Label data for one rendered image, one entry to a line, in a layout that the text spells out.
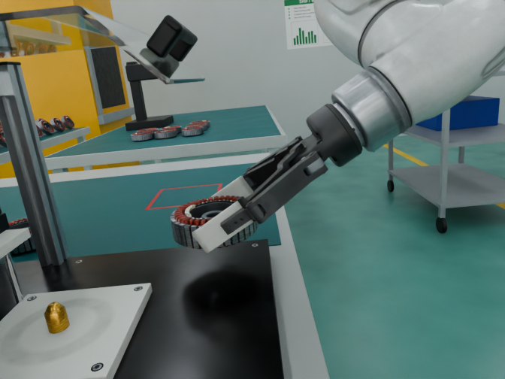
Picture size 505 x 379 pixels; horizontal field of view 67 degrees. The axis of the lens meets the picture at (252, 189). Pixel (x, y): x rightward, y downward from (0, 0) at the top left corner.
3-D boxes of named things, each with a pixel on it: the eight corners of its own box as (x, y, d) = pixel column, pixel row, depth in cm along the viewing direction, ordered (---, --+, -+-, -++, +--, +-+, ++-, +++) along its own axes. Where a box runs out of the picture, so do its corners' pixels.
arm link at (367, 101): (392, 125, 52) (355, 150, 53) (357, 68, 50) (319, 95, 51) (421, 133, 43) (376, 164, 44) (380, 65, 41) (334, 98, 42)
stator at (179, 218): (257, 214, 56) (255, 190, 55) (259, 247, 46) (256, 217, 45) (182, 222, 57) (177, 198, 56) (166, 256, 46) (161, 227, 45)
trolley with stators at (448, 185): (458, 183, 317) (466, 53, 289) (551, 229, 220) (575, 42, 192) (385, 189, 318) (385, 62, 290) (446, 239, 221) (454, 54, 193)
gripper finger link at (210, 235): (255, 218, 45) (255, 220, 44) (207, 251, 46) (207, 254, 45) (240, 198, 44) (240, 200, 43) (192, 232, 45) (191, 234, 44)
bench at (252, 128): (273, 185, 365) (267, 104, 344) (297, 287, 188) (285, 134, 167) (159, 195, 367) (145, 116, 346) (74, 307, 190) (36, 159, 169)
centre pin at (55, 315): (73, 320, 40) (67, 297, 39) (64, 332, 38) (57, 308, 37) (54, 322, 40) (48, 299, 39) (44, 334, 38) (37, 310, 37)
